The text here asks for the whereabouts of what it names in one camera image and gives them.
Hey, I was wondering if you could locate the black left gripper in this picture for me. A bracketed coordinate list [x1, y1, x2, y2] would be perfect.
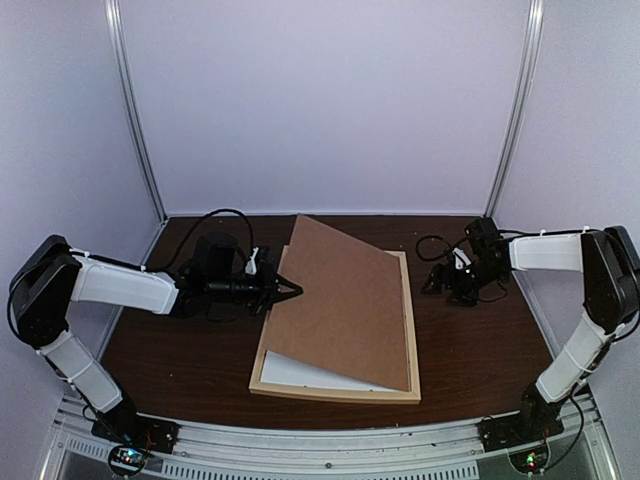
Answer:
[208, 261, 303, 316]

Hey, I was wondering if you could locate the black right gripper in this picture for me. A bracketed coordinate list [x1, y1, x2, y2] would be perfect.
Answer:
[422, 257, 507, 307]

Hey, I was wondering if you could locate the books photo print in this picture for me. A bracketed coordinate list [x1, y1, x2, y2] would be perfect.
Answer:
[260, 351, 394, 392]

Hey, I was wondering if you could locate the brown backing board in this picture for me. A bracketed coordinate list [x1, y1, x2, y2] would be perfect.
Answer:
[265, 215, 410, 391]

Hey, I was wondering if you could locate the light wooden picture frame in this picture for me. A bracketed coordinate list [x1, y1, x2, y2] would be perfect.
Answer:
[248, 250, 422, 405]

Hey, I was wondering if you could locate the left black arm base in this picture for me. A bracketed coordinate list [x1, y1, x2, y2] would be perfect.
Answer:
[91, 398, 179, 454]

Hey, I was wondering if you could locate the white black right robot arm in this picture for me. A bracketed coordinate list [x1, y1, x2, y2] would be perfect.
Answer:
[415, 218, 639, 442]

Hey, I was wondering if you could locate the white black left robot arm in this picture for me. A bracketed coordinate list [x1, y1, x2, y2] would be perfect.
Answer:
[7, 232, 303, 444]

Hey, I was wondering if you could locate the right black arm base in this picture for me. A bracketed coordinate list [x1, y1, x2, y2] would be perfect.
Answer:
[476, 384, 567, 452]

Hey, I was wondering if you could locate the right round circuit board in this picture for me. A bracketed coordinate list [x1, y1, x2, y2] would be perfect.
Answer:
[509, 446, 550, 475]

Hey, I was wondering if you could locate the round circuit board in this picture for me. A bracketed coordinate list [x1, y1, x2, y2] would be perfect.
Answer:
[107, 445, 150, 477]
[509, 446, 550, 475]

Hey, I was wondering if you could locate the left round circuit board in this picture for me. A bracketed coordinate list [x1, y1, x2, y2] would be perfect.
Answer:
[107, 445, 150, 477]

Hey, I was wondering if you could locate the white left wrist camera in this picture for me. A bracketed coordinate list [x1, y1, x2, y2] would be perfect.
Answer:
[244, 246, 270, 276]

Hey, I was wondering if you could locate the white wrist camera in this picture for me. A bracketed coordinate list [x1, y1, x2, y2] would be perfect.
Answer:
[451, 247, 471, 270]
[244, 246, 270, 276]

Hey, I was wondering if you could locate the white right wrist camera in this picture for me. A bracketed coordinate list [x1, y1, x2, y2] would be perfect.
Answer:
[451, 247, 471, 270]

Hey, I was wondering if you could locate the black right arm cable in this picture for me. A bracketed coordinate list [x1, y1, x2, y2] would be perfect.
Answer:
[416, 234, 511, 301]

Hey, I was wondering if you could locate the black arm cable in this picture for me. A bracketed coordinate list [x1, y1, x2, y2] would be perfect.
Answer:
[144, 208, 255, 274]
[416, 234, 511, 301]

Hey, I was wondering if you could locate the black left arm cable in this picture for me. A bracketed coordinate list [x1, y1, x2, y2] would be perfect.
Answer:
[144, 208, 255, 274]

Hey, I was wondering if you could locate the aluminium front rail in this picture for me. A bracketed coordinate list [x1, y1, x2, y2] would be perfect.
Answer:
[39, 394, 621, 480]

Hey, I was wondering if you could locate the right aluminium corner post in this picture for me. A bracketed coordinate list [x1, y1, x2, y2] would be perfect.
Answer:
[483, 0, 545, 217]

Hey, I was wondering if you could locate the aluminium corner post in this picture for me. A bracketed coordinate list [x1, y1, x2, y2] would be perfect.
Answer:
[104, 0, 168, 223]
[483, 0, 545, 217]

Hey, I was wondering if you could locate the left aluminium corner post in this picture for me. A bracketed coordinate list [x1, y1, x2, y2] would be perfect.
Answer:
[104, 0, 168, 223]

